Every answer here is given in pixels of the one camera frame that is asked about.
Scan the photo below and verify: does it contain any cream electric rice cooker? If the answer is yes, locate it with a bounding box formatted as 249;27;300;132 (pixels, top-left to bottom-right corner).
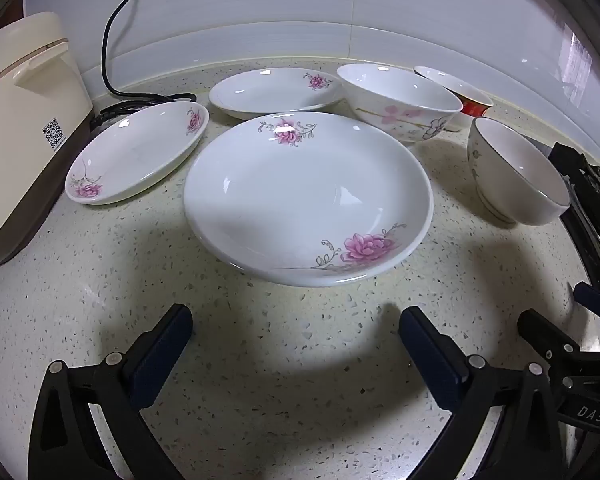
0;11;95;268

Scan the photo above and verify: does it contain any black power cable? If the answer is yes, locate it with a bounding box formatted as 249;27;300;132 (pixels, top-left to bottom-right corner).
89;0;197;128

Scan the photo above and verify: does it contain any large white pink-flower plate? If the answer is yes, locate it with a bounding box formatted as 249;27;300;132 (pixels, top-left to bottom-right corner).
183;111;434;287

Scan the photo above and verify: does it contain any white bowl with dark rim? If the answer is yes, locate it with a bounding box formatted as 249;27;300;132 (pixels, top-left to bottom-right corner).
467;116;572;227

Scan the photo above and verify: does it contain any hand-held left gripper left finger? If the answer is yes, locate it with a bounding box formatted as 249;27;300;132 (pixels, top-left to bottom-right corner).
27;304;193;480

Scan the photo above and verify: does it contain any red and white bowl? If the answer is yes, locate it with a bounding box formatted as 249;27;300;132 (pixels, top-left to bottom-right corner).
413;65;494;133

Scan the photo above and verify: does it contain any white bowl with flower print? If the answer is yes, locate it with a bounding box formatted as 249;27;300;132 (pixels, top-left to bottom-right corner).
336;63;464;143

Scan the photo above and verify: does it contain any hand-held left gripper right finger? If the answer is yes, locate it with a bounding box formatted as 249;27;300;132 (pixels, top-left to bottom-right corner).
399;306;566;480

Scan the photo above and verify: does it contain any black glass cooktop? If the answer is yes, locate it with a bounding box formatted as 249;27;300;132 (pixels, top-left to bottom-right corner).
547;141;600;286

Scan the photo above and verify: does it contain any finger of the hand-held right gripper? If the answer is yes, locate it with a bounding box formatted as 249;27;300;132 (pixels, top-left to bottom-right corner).
517;310;581;377
573;282;600;319

